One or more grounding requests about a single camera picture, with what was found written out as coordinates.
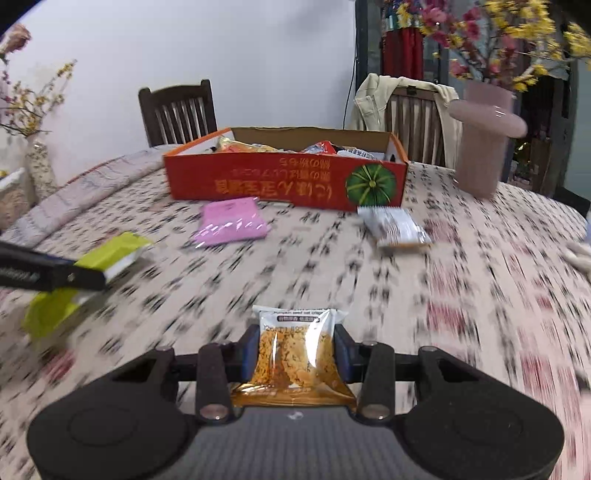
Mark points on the white crisp snack packet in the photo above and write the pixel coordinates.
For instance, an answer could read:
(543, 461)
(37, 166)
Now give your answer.
(293, 360)

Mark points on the dark wooden chair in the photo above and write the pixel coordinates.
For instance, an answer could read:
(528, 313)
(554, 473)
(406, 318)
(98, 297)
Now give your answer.
(180, 115)

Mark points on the floral ceramic vase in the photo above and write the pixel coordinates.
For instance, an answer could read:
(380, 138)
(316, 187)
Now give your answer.
(41, 168)

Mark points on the brown wooden chair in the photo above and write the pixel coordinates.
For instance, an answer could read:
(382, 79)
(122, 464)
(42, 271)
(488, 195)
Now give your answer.
(413, 129)

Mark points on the gold snack packet red label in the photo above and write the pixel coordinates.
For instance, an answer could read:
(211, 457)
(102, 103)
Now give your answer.
(244, 145)

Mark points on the orange cardboard box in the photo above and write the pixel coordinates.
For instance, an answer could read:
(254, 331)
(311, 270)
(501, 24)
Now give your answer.
(277, 184)

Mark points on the pink snack packet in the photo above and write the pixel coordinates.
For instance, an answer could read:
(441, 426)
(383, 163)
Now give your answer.
(231, 221)

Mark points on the yellow and pink flower branches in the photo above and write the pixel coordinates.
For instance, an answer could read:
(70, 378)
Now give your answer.
(508, 37)

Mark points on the yellow flower twigs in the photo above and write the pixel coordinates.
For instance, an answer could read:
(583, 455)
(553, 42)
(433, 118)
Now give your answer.
(32, 101)

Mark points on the green snack packet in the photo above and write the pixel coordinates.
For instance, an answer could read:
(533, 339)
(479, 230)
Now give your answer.
(111, 256)

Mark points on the floral patterned container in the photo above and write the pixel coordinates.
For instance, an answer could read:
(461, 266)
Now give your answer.
(16, 201)

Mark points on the red hanging garment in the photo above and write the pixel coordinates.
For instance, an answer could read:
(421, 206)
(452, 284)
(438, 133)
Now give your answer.
(404, 53)

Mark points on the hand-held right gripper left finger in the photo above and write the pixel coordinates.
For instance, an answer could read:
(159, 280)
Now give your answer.
(248, 353)

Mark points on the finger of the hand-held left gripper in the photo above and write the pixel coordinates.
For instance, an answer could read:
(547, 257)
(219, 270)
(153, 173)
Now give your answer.
(81, 277)

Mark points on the pink striped cloth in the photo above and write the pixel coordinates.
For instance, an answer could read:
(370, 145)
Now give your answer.
(92, 184)

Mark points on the pink glass vase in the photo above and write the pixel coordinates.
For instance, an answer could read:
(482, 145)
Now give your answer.
(482, 143)

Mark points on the red white snack packet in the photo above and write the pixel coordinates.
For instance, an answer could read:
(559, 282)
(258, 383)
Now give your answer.
(321, 147)

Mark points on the beige jacket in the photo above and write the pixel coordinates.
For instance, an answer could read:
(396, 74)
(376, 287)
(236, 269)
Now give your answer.
(369, 104)

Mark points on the white cloth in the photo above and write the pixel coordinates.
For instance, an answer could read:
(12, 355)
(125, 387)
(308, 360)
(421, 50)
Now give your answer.
(579, 258)

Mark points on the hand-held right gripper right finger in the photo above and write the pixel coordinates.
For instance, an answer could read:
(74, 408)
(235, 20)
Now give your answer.
(345, 353)

